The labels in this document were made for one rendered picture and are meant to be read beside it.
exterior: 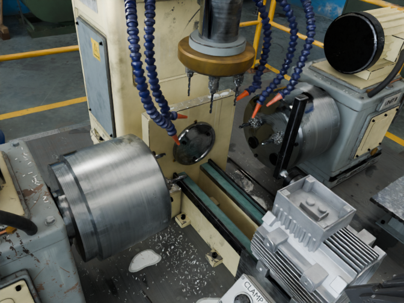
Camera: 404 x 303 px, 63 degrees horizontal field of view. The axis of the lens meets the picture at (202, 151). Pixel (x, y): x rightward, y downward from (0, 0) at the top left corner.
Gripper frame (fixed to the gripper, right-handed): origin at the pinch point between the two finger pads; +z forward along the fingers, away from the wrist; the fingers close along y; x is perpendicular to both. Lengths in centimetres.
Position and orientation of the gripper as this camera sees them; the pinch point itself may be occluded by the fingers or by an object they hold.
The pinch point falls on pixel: (366, 294)
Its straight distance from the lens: 66.3
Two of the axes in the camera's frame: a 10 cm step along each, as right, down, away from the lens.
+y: -8.1, 3.1, -5.0
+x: 4.6, 8.6, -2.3
